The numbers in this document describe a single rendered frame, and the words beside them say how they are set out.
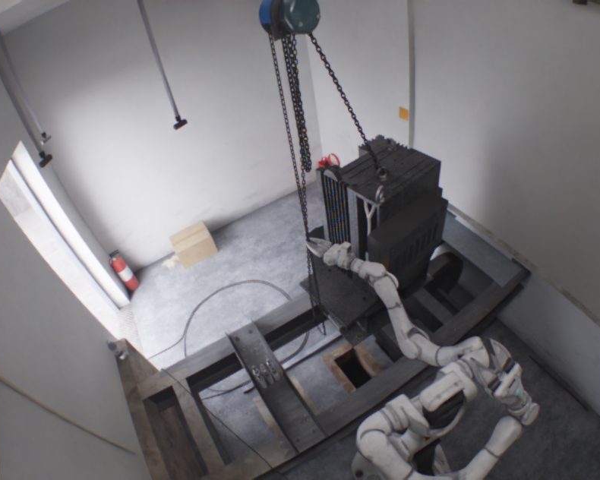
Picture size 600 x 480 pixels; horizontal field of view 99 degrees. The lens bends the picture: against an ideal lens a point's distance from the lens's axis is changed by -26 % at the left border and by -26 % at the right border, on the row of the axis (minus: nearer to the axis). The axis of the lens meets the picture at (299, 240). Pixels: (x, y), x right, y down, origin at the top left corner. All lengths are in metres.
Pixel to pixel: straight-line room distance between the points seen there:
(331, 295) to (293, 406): 0.69
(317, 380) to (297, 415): 0.83
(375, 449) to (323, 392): 1.74
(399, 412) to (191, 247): 3.02
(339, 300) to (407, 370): 0.58
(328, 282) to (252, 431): 1.31
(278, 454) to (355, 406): 0.50
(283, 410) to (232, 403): 0.91
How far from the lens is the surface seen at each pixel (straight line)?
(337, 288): 2.10
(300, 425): 2.00
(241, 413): 2.83
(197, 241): 3.70
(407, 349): 1.40
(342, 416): 2.00
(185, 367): 2.36
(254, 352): 2.23
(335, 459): 2.61
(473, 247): 2.75
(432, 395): 1.00
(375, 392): 2.04
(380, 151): 1.87
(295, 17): 1.10
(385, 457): 1.07
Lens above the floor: 2.58
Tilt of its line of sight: 44 degrees down
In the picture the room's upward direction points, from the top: 12 degrees counter-clockwise
